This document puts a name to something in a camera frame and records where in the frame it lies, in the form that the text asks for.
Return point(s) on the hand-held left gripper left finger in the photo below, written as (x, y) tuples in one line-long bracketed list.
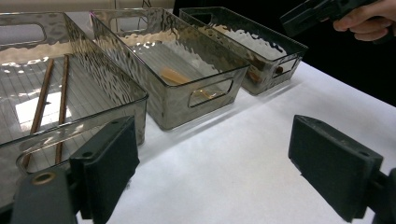
[(106, 168)]

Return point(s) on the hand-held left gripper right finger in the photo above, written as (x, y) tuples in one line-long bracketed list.
[(333, 168)]

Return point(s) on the smoky clear plastic bin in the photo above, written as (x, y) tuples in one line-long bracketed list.
[(174, 107), (93, 68), (264, 84)]

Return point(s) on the brown wooden chopstick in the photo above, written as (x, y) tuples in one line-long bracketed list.
[(40, 102)]

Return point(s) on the white table sheet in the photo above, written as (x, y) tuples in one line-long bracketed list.
[(233, 155)]

